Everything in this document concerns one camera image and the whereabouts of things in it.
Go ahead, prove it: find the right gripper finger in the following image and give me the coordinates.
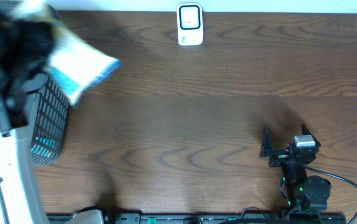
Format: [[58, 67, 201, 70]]
[[301, 124, 314, 138], [259, 129, 274, 157]]

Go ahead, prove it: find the white blue snack bag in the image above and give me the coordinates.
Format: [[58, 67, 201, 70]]
[[11, 0, 121, 106]]

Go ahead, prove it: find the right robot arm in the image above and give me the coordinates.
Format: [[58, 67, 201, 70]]
[[259, 124, 332, 220]]

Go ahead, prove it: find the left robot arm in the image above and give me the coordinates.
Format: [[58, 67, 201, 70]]
[[0, 11, 54, 223]]

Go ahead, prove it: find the white barcode scanner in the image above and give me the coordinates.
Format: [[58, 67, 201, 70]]
[[177, 2, 204, 46]]

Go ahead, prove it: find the grey plastic mesh basket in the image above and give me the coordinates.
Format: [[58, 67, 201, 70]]
[[30, 78, 70, 166]]

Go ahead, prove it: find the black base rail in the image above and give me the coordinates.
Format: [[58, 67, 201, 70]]
[[46, 212, 348, 224]]

